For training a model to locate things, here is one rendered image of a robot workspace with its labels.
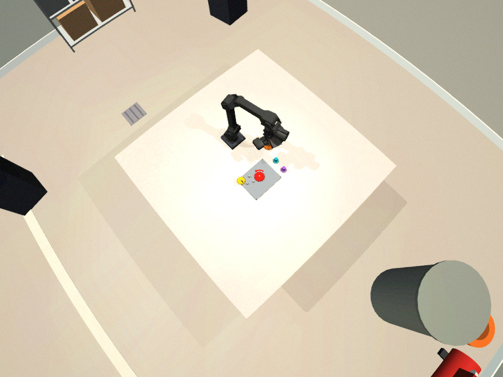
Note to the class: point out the red gear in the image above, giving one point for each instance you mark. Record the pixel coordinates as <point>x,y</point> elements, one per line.
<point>259,178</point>

